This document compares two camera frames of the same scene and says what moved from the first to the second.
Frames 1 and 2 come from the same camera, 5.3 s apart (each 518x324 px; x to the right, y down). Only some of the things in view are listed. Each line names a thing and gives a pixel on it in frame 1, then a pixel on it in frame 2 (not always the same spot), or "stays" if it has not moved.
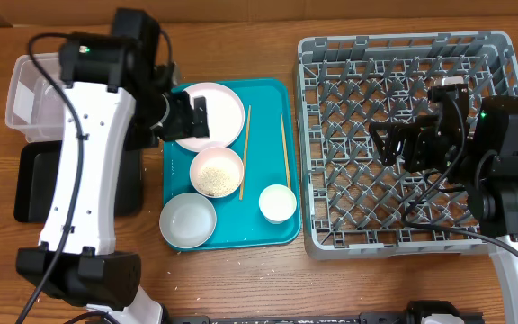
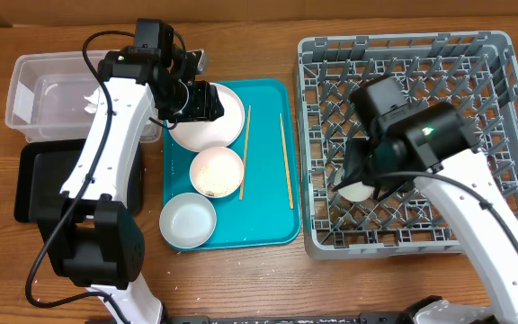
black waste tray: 39,175 stays
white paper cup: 277,202 → 357,193
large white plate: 225,116 stays
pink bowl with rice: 217,172 stays
